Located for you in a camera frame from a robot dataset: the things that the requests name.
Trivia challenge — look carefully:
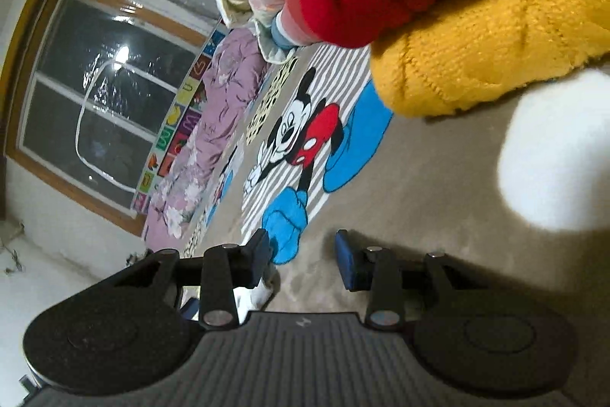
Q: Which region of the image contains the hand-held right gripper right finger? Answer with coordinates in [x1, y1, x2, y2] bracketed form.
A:
[334, 230, 458, 332]

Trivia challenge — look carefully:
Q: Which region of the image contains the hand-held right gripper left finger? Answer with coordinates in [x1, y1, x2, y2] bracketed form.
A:
[114, 228, 272, 330]

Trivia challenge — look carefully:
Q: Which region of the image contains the cartoon mouse printed blanket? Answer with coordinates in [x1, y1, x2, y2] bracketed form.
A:
[183, 40, 610, 317]

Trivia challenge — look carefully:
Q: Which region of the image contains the purple floral duvet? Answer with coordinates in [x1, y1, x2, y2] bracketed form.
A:
[143, 28, 272, 241]

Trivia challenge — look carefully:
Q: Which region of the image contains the colourful alphabet panel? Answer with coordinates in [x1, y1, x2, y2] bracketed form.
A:
[131, 28, 227, 217]

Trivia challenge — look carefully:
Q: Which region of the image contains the wooden framed window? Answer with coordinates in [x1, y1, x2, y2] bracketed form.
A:
[5, 0, 225, 236]

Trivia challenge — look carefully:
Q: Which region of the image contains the yellow knitted sweater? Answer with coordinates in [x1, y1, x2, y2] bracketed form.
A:
[369, 0, 610, 119]

